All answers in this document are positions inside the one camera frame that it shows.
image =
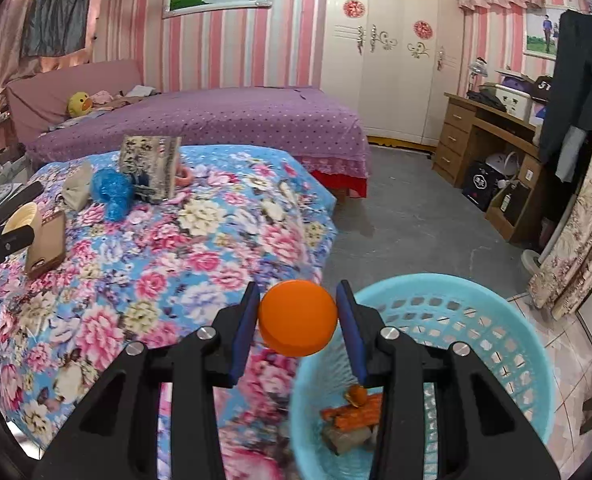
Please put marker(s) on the white fan base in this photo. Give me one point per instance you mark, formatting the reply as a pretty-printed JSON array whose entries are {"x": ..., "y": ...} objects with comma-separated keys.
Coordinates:
[{"x": 531, "y": 260}]

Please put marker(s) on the white wardrobe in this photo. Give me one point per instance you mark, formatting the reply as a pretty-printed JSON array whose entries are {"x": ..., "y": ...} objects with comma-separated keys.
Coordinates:
[{"x": 391, "y": 60}]

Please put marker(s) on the light blue hanging shirt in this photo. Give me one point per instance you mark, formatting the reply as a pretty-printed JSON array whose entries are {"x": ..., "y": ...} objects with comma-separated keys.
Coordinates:
[{"x": 571, "y": 152}]

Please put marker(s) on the purple dotted bed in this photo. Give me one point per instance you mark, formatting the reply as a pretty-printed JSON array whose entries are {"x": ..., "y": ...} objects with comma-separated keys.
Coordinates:
[{"x": 256, "y": 120}]

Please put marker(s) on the purple box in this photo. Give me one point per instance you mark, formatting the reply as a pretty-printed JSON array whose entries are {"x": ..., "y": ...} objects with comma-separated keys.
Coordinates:
[{"x": 513, "y": 79}]

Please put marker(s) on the pink side curtain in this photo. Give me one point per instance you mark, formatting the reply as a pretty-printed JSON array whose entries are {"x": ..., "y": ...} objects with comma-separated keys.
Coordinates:
[{"x": 5, "y": 35}]

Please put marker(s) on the white storage box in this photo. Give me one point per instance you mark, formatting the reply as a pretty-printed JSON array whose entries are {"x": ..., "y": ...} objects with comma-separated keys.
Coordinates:
[{"x": 513, "y": 97}]

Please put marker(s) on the yellow duck plush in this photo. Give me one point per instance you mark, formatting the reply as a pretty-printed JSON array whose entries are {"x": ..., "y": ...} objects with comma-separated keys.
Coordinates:
[{"x": 79, "y": 105}]

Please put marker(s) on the dark cloth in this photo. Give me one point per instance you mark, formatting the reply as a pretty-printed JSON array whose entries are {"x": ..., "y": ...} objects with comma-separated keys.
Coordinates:
[{"x": 486, "y": 97}]

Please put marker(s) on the small framed wall picture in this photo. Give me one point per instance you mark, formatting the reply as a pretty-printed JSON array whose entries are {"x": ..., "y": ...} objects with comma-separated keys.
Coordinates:
[{"x": 541, "y": 30}]

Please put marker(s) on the white folded cloth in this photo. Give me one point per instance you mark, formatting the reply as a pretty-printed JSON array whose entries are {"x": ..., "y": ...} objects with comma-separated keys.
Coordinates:
[{"x": 140, "y": 91}]

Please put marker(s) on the black printed box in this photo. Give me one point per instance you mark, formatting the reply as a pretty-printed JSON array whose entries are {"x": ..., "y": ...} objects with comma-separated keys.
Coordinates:
[{"x": 481, "y": 182}]

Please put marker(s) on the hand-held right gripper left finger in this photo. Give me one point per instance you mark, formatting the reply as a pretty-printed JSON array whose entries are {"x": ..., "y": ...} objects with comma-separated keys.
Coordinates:
[{"x": 241, "y": 340}]

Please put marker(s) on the silver desk lamp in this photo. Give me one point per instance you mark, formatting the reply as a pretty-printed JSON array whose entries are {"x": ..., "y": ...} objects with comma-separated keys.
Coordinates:
[{"x": 477, "y": 70}]

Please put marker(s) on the wooden desk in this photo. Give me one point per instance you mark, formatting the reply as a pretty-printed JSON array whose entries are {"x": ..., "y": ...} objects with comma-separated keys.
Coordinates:
[{"x": 463, "y": 140}]

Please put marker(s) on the beige cloth toy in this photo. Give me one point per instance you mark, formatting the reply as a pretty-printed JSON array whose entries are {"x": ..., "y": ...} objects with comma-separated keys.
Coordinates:
[{"x": 76, "y": 187}]

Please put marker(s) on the floral patterned box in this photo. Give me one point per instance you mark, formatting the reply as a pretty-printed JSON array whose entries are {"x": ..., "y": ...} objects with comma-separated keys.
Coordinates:
[{"x": 148, "y": 167}]

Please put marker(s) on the white round appliance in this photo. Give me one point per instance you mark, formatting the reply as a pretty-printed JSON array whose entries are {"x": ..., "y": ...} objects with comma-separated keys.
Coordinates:
[{"x": 503, "y": 162}]

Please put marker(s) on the red round wardrobe sticker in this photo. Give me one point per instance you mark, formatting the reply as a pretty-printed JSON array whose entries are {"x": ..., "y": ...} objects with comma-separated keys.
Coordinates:
[
  {"x": 422, "y": 29},
  {"x": 354, "y": 8}
]

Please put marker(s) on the light blue plastic basket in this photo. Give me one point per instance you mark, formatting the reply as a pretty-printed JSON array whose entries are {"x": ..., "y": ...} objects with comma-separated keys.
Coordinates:
[{"x": 506, "y": 340}]

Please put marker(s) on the pink plush toy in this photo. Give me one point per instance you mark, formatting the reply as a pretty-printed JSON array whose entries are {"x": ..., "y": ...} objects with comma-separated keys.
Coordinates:
[{"x": 101, "y": 97}]

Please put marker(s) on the blue plastic bag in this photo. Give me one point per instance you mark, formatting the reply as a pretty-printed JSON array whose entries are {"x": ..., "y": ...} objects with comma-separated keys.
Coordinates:
[{"x": 110, "y": 190}]

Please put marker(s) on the dark hanging jacket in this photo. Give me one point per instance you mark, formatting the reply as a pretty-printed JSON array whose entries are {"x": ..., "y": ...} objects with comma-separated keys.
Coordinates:
[{"x": 573, "y": 80}]

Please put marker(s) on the brown cardboard box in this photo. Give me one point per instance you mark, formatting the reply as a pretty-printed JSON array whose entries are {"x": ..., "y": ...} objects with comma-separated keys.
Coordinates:
[{"x": 531, "y": 172}]

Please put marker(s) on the black bottle box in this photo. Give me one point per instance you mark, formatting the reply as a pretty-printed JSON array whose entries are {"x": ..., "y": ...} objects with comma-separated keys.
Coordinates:
[{"x": 518, "y": 202}]

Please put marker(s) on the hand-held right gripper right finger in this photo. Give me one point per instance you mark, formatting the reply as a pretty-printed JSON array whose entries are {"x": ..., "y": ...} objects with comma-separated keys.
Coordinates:
[{"x": 356, "y": 340}]

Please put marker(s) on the beige paper cup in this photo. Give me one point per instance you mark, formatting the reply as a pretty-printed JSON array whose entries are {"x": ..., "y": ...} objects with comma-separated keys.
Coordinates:
[{"x": 23, "y": 217}]

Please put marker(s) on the orange carrot toy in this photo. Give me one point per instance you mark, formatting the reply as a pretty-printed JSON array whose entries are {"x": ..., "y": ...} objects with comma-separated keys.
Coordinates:
[{"x": 351, "y": 415}]

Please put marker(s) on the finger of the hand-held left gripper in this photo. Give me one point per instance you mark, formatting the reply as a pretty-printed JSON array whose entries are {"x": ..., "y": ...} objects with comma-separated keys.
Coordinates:
[
  {"x": 0, "y": 247},
  {"x": 20, "y": 202}
]

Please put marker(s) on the brown crumpled paper lump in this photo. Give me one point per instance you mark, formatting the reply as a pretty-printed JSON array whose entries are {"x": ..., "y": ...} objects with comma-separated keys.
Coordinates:
[{"x": 348, "y": 440}]

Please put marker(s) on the grey hanging cloth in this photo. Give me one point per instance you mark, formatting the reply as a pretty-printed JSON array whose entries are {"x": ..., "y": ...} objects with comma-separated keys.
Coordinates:
[{"x": 58, "y": 7}]

